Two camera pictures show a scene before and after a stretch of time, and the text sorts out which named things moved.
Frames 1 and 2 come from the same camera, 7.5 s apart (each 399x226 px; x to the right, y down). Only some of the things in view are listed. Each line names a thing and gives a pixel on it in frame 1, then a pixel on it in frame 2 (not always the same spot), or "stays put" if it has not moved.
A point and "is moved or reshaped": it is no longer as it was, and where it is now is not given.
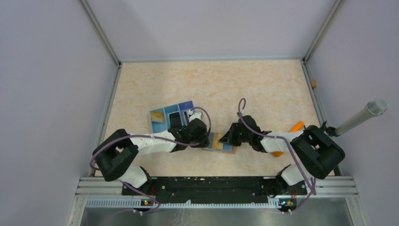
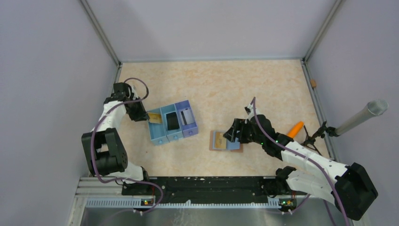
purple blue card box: [184, 108] is moved or reshaped
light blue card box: [158, 120] is moved or reshaped
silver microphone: [374, 108] stays put
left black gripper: [204, 144] -> [141, 115]
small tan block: [313, 83] stays put
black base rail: [180, 189] stays put
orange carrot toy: [297, 126] stays put
